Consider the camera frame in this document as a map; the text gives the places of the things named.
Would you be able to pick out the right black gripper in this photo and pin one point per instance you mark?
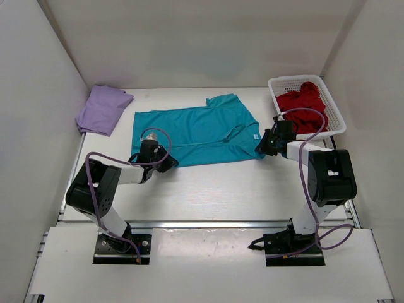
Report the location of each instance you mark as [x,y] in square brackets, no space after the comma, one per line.
[269,143]

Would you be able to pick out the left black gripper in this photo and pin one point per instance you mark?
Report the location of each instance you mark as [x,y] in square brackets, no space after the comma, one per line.
[165,159]

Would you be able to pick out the teal t shirt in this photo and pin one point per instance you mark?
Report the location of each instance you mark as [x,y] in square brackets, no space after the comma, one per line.
[221,131]

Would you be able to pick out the purple t shirt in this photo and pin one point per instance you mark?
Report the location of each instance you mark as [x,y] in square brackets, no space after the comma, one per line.
[102,110]

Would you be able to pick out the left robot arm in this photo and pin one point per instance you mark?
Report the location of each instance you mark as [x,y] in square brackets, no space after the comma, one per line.
[93,190]

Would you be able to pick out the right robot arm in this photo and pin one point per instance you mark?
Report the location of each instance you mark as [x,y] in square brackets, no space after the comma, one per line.
[326,174]

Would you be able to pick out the white plastic basket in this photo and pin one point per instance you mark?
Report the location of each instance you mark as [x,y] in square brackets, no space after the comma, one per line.
[284,84]

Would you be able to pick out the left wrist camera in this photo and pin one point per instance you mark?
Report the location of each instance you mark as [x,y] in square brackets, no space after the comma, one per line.
[150,135]

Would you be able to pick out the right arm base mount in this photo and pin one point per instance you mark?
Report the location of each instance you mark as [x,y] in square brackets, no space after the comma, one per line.
[288,249]

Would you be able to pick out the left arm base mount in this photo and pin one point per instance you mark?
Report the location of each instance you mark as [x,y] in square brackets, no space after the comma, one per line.
[111,251]

